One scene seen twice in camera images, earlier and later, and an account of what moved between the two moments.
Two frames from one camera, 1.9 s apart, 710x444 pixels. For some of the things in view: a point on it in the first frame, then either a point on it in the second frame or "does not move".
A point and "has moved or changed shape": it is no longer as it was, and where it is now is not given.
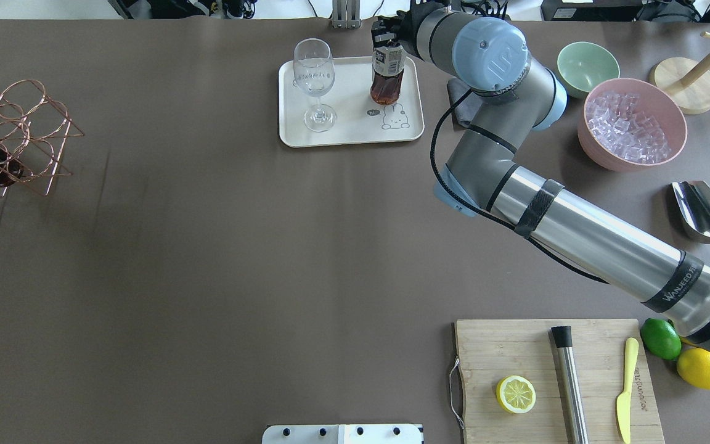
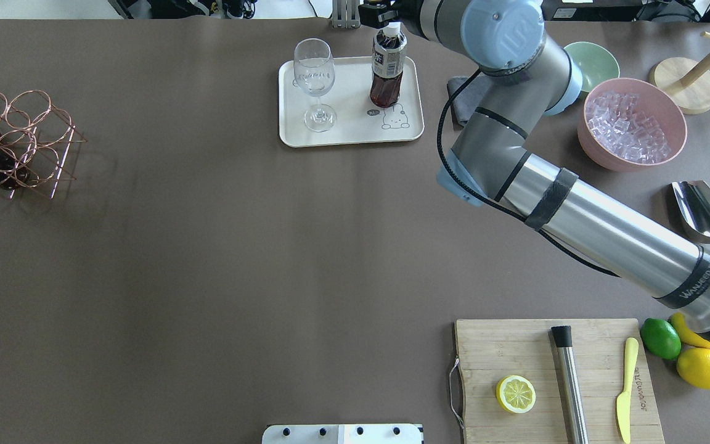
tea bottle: x=388 y=65 does not move
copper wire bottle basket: x=13 y=131 has moved or changed shape
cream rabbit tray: x=359 y=119 does not move
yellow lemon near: x=705 y=369 does not move
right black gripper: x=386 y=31 → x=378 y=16
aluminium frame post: x=346 y=14 does not move
